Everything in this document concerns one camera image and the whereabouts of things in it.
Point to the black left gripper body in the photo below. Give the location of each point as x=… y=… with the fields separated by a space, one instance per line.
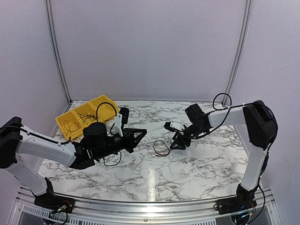
x=108 y=149

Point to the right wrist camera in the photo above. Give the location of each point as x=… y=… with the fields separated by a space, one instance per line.
x=172 y=126

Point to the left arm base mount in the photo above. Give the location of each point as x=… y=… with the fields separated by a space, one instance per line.
x=54 y=202

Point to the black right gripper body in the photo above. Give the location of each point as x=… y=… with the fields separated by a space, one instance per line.
x=196 y=131

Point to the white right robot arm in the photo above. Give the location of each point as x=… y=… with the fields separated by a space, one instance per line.
x=262 y=129

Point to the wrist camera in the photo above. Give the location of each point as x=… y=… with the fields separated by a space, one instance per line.
x=120 y=120
x=172 y=126

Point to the yellow plastic bin middle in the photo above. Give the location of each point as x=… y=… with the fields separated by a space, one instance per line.
x=86 y=114

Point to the aluminium front rail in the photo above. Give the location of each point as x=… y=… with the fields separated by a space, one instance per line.
x=101 y=212

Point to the yellow plastic bin right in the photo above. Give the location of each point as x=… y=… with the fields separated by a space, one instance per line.
x=106 y=108

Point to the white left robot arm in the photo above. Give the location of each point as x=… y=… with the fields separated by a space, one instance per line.
x=17 y=139

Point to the aluminium corner post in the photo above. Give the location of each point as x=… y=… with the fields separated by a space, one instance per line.
x=240 y=47
x=55 y=49

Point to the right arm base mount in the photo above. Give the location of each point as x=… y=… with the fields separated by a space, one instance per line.
x=243 y=200

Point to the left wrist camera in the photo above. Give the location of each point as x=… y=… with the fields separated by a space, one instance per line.
x=120 y=120

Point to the aluminium corner post right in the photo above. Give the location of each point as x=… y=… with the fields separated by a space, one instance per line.
x=240 y=47

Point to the aluminium corner post left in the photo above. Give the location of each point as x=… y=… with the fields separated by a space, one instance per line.
x=55 y=49

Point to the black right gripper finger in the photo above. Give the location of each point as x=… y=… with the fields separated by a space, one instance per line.
x=178 y=138
x=178 y=146

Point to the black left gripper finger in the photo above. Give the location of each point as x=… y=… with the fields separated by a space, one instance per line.
x=129 y=131
x=136 y=137

